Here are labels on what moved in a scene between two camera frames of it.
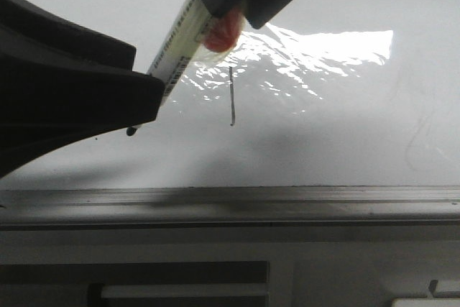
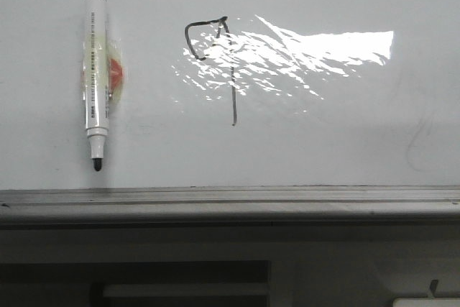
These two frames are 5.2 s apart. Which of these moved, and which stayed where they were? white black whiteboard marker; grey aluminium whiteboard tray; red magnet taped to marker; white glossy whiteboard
Moved: red magnet taped to marker; white black whiteboard marker
Stayed: white glossy whiteboard; grey aluminium whiteboard tray
